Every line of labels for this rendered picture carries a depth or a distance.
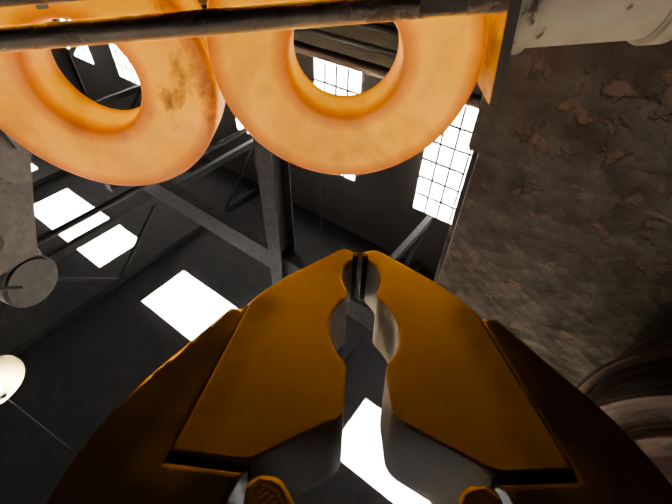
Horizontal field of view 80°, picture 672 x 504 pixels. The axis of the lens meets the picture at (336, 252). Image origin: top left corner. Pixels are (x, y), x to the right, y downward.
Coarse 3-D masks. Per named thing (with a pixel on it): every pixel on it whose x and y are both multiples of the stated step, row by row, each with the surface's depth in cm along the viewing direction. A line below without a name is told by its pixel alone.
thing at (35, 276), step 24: (0, 144) 202; (0, 168) 205; (24, 168) 216; (0, 192) 208; (24, 192) 219; (0, 216) 212; (24, 216) 223; (0, 240) 191; (24, 240) 227; (0, 264) 219; (24, 264) 237; (48, 264) 251; (0, 288) 216; (24, 288) 241; (48, 288) 256
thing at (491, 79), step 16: (512, 0) 19; (496, 16) 21; (512, 16) 19; (496, 32) 21; (512, 32) 20; (496, 48) 21; (496, 64) 21; (480, 80) 24; (496, 80) 21; (496, 96) 22
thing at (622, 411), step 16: (640, 368) 46; (656, 368) 44; (608, 384) 49; (624, 384) 46; (640, 384) 44; (656, 384) 42; (592, 400) 50; (608, 400) 44; (624, 400) 42; (640, 400) 41; (656, 400) 40; (624, 416) 44; (640, 416) 42; (656, 416) 41
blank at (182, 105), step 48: (96, 0) 21; (144, 0) 21; (192, 0) 23; (144, 48) 23; (192, 48) 22; (0, 96) 25; (48, 96) 25; (144, 96) 25; (192, 96) 24; (48, 144) 27; (96, 144) 27; (144, 144) 27; (192, 144) 27
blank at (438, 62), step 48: (240, 0) 21; (288, 0) 21; (240, 48) 22; (288, 48) 23; (432, 48) 22; (480, 48) 22; (240, 96) 24; (288, 96) 24; (336, 96) 27; (384, 96) 25; (432, 96) 24; (288, 144) 27; (336, 144) 27; (384, 144) 26
